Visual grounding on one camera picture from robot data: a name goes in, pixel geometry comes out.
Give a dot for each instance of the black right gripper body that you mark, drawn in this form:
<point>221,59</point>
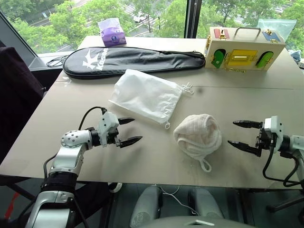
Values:
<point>263,140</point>

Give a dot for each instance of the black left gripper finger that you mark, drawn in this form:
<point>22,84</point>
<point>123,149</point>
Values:
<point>130,141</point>
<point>126,120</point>

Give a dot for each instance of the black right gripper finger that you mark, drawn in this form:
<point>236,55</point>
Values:
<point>247,124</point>
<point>242,146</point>

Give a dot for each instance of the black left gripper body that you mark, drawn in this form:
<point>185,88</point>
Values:
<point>114,138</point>

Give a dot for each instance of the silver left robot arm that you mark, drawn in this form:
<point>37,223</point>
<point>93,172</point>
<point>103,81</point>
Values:
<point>71,148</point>

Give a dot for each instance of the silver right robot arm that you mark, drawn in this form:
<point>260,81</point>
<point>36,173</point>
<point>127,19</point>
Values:
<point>293,146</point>

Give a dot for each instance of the rolled white towel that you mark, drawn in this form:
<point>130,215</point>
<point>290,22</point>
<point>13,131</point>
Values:
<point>198,136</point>

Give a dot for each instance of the black racket case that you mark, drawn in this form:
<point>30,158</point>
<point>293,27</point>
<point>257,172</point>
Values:
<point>133,62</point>

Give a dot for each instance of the clear blue zip bag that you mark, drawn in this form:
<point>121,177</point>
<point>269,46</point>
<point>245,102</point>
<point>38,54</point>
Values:
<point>278,28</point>

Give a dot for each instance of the grey left robot leg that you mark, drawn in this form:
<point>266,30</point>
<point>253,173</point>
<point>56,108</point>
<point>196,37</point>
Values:
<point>147,205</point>

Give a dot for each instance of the grey robot leg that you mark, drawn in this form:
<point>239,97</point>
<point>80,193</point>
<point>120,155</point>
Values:
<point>205,202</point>
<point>147,205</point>

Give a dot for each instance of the grey right robot leg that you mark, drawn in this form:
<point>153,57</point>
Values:
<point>205,202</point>

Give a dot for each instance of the wooden latch lock box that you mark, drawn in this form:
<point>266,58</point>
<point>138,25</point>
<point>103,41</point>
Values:
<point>242,51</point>

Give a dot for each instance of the purple tissue pack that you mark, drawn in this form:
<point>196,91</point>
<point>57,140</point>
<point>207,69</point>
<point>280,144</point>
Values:
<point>112,33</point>

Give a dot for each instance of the grey robot torso top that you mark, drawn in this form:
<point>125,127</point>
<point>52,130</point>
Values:
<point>197,222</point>

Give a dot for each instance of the dark fabric chair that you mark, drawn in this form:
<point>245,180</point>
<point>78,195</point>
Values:
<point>17,99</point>

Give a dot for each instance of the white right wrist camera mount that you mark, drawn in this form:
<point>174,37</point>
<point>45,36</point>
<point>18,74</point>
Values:
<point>273,129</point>

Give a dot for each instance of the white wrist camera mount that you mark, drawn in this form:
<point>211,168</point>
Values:
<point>108,124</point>
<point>273,129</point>

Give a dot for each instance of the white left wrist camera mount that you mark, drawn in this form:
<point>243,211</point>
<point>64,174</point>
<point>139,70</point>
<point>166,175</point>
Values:
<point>108,124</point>

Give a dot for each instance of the dark window frame post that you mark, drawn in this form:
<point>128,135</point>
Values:
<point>192,18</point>

